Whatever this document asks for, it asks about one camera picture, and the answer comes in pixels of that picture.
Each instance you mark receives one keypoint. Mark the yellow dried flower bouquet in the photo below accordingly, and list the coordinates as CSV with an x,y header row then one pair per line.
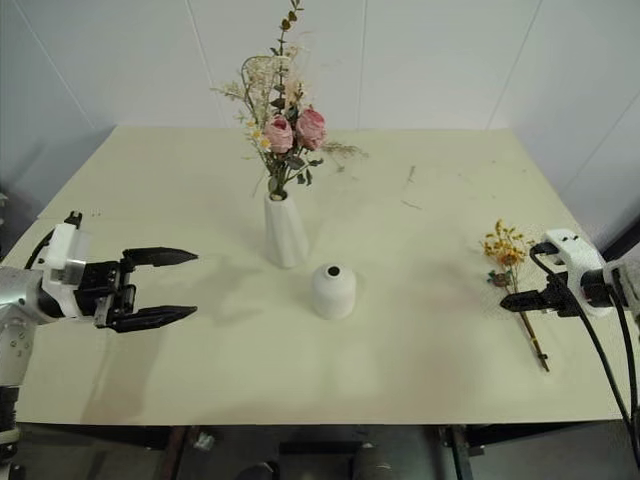
x,y
507,255

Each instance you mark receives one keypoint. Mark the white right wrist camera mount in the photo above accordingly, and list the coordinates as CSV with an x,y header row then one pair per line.
x,y
575,255

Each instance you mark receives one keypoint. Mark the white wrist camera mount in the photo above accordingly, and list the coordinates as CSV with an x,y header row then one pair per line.
x,y
62,245
575,255

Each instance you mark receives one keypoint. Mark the tall white ribbed vase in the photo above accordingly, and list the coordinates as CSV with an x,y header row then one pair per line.
x,y
285,235

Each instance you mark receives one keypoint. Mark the black table frame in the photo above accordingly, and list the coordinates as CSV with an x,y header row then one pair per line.
x,y
320,435

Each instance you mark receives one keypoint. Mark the dark rounded shape under table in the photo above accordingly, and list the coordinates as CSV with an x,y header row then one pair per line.
x,y
260,471

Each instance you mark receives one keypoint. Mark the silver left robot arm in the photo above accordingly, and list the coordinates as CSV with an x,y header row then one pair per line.
x,y
15,320

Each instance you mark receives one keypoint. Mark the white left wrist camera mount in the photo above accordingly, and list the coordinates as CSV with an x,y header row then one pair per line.
x,y
62,245

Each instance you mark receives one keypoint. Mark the short white round vase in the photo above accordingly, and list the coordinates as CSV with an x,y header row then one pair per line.
x,y
333,292

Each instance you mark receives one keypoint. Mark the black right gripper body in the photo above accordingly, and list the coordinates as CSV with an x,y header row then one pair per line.
x,y
562,295

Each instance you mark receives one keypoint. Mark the pink rose flower bouquet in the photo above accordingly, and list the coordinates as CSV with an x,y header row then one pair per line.
x,y
280,132

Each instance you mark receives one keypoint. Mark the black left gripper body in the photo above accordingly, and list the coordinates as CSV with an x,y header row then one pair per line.
x,y
102,282

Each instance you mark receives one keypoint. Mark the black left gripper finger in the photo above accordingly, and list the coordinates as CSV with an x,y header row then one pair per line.
x,y
150,318
160,256

